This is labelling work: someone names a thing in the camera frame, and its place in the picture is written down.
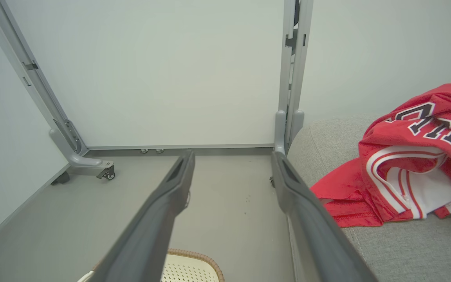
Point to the red white sports jersey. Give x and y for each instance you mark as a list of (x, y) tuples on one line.
[(413, 156)]

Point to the white partition panel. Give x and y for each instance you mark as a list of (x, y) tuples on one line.
[(163, 70)]

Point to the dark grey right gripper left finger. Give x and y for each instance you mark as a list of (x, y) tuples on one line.
[(151, 227)]

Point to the grey partition post caster foot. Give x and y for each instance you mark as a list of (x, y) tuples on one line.
[(59, 129), (292, 78)]

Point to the grey fabric sofa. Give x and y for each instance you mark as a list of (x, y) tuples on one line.
[(405, 250)]

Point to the white perforated basket brown rim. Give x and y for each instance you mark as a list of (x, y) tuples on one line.
[(188, 268)]

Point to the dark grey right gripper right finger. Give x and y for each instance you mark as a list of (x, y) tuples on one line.
[(311, 227)]

